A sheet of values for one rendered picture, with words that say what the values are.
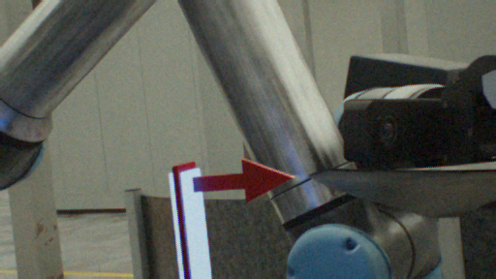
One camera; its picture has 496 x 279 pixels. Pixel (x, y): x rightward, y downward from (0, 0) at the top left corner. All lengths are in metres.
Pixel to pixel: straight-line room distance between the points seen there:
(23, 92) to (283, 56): 0.36
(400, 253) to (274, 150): 0.13
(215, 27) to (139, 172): 10.02
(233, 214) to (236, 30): 1.78
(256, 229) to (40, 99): 1.49
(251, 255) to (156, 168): 8.14
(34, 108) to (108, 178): 10.07
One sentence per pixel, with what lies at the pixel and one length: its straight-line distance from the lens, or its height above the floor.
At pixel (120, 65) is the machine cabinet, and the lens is 10.85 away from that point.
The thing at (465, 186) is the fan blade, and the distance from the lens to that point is 0.55.
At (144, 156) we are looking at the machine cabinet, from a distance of 10.72.
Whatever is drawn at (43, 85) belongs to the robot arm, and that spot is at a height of 1.25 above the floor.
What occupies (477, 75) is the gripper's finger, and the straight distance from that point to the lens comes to 0.72.
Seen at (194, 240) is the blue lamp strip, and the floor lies 1.15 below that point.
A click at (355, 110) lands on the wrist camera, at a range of 0.70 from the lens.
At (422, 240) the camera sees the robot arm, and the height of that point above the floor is 1.08.
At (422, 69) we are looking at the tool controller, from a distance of 1.08.
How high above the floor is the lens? 1.23
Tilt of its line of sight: 3 degrees down
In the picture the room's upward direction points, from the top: 6 degrees counter-clockwise
